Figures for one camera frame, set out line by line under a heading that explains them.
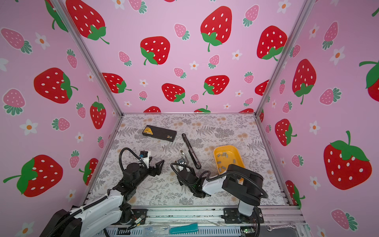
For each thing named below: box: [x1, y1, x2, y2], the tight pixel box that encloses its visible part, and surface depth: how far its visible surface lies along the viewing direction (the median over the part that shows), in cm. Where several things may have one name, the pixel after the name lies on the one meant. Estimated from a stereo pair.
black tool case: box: [142, 124, 178, 143], surface depth 109 cm
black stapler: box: [181, 133, 202, 170], surface depth 97 cm
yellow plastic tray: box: [213, 145, 245, 175], surface depth 96 cm
